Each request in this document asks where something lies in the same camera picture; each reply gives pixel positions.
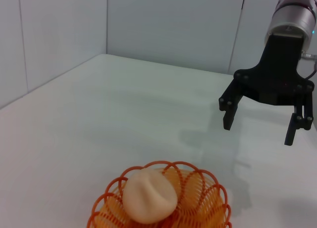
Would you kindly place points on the orange plastic woven basket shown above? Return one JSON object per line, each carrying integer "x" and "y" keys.
{"x": 203, "y": 203}

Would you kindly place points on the beige bread bun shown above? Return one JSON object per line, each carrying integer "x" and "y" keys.
{"x": 148, "y": 198}

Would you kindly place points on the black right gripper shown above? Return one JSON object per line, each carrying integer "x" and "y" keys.
{"x": 277, "y": 79}

